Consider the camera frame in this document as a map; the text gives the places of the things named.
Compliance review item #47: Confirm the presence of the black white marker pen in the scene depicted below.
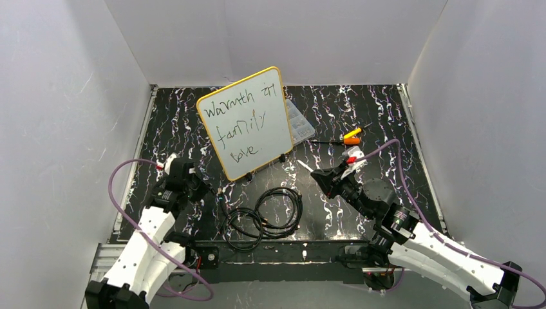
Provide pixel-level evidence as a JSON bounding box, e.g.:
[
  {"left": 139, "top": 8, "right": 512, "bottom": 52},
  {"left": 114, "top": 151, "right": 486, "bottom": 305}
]
[{"left": 297, "top": 160, "right": 314, "bottom": 173}]

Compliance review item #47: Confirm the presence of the yellow framed whiteboard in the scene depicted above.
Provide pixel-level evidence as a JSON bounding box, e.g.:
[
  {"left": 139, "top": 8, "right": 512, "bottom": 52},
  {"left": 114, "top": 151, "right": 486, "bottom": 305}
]
[{"left": 196, "top": 66, "right": 294, "bottom": 181}]

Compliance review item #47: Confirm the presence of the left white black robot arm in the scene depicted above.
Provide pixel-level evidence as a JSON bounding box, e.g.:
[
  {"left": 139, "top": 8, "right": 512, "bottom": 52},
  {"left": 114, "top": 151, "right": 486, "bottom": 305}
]
[{"left": 84, "top": 154, "right": 211, "bottom": 308}]

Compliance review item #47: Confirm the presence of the clear plastic screw box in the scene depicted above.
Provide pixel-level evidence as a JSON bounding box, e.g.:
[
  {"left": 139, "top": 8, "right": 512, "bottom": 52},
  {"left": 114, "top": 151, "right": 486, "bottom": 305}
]
[{"left": 285, "top": 99, "right": 315, "bottom": 146}]

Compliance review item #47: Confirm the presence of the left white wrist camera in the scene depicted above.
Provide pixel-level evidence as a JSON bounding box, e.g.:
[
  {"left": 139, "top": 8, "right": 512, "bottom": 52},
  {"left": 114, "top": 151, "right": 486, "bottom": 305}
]
[{"left": 156, "top": 153, "right": 179, "bottom": 175}]

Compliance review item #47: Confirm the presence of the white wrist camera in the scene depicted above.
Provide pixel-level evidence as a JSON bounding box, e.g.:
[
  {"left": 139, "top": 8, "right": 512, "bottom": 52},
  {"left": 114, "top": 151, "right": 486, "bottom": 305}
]
[
  {"left": 156, "top": 153, "right": 179, "bottom": 175},
  {"left": 341, "top": 145, "right": 366, "bottom": 179}
]

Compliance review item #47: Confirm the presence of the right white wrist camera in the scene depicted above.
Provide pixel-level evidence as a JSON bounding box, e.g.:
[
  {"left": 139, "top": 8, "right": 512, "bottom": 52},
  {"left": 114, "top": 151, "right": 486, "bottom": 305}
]
[{"left": 341, "top": 145, "right": 366, "bottom": 179}]

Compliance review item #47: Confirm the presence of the orange handled screwdriver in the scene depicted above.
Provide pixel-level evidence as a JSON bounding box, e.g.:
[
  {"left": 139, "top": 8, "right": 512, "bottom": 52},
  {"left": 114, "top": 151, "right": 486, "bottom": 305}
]
[{"left": 311, "top": 137, "right": 361, "bottom": 146}]

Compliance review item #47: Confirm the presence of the yellow handled screwdriver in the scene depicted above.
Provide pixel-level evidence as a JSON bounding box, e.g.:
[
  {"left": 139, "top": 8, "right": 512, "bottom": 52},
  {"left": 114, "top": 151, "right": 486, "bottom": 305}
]
[{"left": 343, "top": 123, "right": 372, "bottom": 139}]

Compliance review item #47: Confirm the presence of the coiled black cable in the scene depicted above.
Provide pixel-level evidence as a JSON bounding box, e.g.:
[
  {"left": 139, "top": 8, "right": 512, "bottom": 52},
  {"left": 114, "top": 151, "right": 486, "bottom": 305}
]
[{"left": 216, "top": 187, "right": 304, "bottom": 252}]

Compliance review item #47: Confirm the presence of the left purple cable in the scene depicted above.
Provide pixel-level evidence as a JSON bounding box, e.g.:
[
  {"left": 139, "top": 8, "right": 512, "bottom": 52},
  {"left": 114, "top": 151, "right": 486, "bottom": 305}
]
[{"left": 108, "top": 158, "right": 215, "bottom": 303}]

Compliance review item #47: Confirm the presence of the purple cable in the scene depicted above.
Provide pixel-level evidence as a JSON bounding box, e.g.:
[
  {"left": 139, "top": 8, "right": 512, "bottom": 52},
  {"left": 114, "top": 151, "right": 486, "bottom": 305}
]
[
  {"left": 108, "top": 158, "right": 215, "bottom": 303},
  {"left": 353, "top": 138, "right": 546, "bottom": 309}
]

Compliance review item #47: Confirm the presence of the aluminium front rail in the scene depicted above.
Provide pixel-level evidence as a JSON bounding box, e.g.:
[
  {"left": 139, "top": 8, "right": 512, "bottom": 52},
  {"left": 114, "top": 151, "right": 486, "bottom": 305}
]
[{"left": 80, "top": 241, "right": 485, "bottom": 309}]

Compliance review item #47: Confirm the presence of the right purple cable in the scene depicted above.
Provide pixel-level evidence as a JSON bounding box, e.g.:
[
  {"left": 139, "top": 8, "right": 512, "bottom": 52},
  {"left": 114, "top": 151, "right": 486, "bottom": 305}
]
[{"left": 353, "top": 138, "right": 546, "bottom": 309}]

